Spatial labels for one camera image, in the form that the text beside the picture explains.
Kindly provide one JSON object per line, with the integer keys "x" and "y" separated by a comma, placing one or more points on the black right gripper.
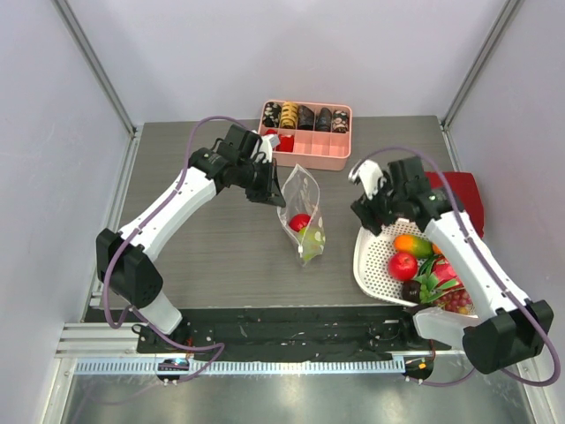
{"x": 371, "y": 211}

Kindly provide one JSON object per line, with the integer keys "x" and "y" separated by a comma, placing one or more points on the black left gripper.
{"x": 266, "y": 195}

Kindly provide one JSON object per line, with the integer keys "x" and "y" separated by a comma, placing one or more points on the clear polka dot zip bag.
{"x": 302, "y": 194}

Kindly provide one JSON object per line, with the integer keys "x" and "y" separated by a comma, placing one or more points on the red apple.
{"x": 403, "y": 266}

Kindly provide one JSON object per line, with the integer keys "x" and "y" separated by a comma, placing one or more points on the green pear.
{"x": 313, "y": 242}

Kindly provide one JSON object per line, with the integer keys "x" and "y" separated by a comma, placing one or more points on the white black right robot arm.
{"x": 507, "y": 327}

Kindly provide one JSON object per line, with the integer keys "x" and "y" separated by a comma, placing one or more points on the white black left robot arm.
{"x": 126, "y": 258}

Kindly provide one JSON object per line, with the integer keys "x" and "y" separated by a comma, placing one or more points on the white perforated fruit basket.
{"x": 370, "y": 264}

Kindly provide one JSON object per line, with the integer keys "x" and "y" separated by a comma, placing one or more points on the orange green mango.
{"x": 410, "y": 244}

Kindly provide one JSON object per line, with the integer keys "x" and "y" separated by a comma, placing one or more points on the pink divided organizer box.
{"x": 315, "y": 150}

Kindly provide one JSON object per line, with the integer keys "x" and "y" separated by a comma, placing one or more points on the black floral sock roll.
{"x": 271, "y": 115}

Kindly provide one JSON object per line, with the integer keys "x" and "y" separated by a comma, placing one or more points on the yellow black patterned roll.
{"x": 289, "y": 115}

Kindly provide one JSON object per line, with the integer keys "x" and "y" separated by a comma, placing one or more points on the dark brown sock roll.
{"x": 306, "y": 118}

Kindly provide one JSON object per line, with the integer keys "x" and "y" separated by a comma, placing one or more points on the folded red cloth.
{"x": 465, "y": 189}

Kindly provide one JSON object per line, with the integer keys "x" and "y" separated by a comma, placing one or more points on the pink dragon fruit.
{"x": 437, "y": 279}

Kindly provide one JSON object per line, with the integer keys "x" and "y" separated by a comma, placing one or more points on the black dotted sock roll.
{"x": 323, "y": 120}

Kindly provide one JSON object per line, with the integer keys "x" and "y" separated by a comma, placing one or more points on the black pink floral roll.
{"x": 340, "y": 121}

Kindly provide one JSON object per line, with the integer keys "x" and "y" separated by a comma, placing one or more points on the purple grape bunch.
{"x": 458, "y": 301}

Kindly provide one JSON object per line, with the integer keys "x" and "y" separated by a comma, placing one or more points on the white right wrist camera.
{"x": 368, "y": 174}

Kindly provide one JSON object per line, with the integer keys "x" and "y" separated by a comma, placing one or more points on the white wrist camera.
{"x": 267, "y": 146}
{"x": 368, "y": 174}

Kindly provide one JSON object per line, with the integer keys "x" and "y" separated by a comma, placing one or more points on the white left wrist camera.
{"x": 267, "y": 146}

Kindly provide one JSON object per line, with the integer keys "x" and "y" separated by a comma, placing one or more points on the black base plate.
{"x": 300, "y": 334}

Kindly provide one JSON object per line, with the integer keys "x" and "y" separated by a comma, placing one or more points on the white slotted cable duct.
{"x": 162, "y": 366}

